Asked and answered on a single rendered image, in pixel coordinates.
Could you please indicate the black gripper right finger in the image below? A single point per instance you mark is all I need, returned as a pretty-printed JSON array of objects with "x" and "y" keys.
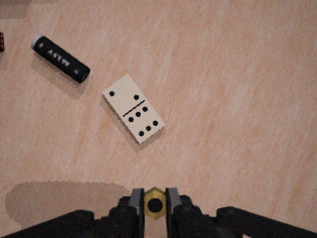
[{"x": 230, "y": 222}]

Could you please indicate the brass hex nut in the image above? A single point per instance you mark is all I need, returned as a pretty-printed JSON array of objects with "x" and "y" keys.
[{"x": 155, "y": 206}]

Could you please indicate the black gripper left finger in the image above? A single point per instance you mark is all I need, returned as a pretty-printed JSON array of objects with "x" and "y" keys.
[{"x": 121, "y": 222}]

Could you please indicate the black aa battery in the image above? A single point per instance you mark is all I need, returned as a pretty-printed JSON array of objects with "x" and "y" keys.
[{"x": 60, "y": 58}]

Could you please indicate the white domino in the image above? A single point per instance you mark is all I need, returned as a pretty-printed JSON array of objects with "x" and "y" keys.
[{"x": 133, "y": 108}]

